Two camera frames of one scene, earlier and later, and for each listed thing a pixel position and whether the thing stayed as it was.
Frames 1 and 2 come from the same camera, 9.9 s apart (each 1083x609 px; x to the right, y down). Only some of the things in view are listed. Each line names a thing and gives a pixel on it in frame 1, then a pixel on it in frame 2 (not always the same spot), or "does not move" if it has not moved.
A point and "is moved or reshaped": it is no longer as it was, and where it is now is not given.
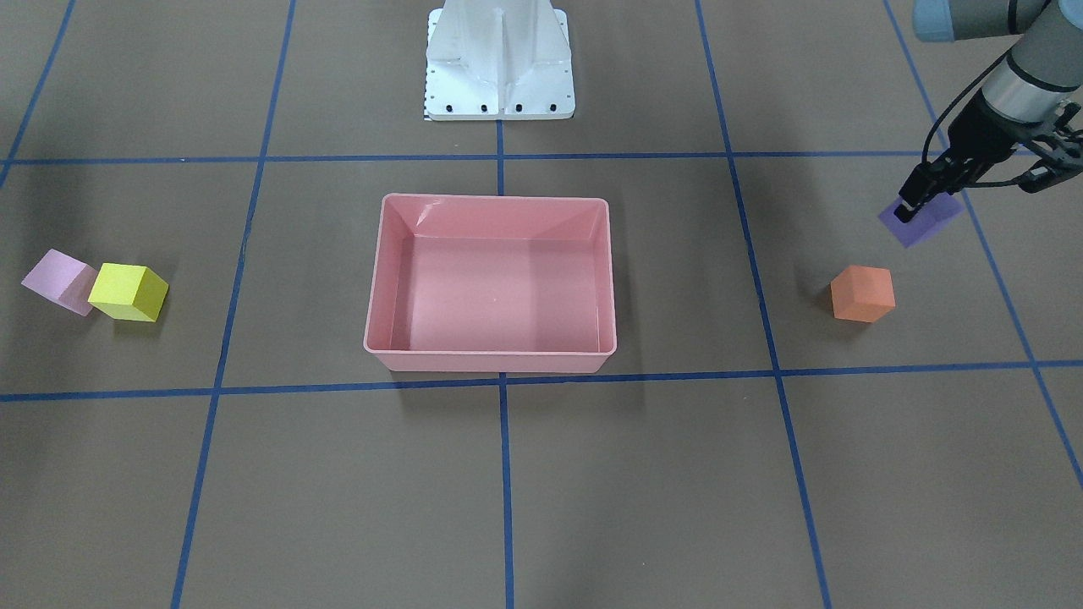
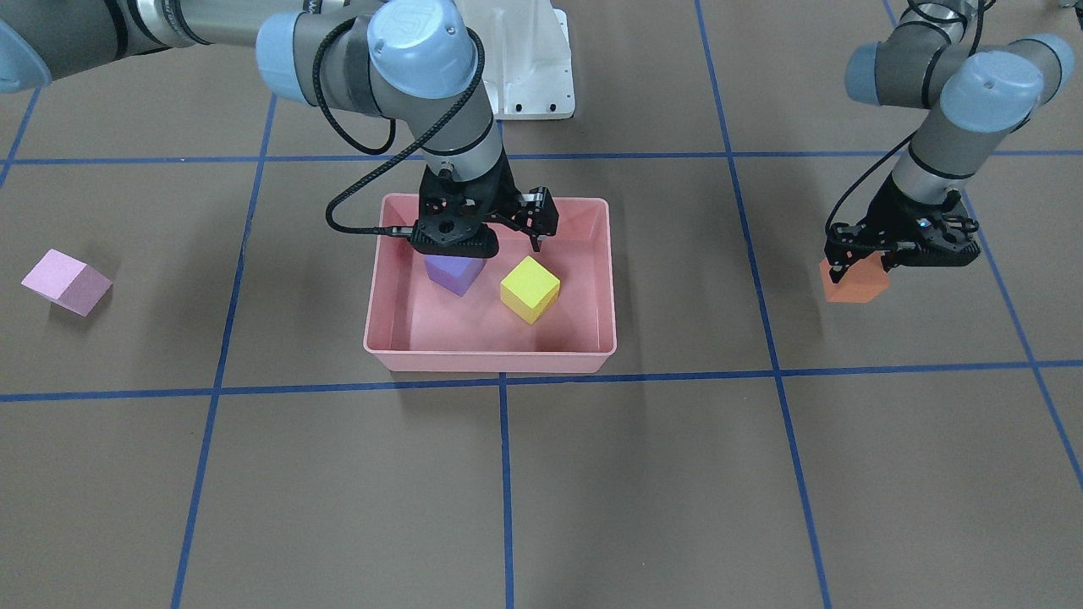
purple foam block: (937, 212) is moved or reshaped
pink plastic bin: (486, 283) does not move
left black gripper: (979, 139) → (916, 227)
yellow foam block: (129, 292) → (530, 290)
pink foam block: (64, 280) does not move
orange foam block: (862, 293) is moved or reshaped
